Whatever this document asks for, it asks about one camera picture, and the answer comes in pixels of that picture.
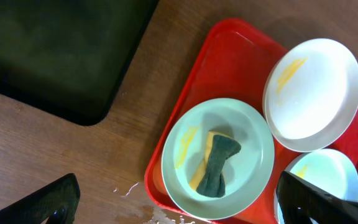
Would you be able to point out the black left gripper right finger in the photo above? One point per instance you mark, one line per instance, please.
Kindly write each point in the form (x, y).
(302, 202)

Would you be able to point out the mint green plate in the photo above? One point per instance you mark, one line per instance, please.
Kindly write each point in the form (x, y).
(246, 173)

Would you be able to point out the white plate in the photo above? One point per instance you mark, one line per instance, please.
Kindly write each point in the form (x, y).
(311, 95)

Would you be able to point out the red plastic tray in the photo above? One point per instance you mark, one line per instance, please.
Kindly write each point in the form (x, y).
(235, 61)

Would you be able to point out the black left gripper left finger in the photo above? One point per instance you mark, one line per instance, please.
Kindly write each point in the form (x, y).
(55, 203)

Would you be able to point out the black rectangular tray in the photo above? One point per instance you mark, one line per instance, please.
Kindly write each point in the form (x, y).
(69, 57)

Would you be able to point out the light blue plate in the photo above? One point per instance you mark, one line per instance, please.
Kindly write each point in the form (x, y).
(327, 169)

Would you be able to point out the green yellow sponge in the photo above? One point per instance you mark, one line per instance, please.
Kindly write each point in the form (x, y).
(208, 179)

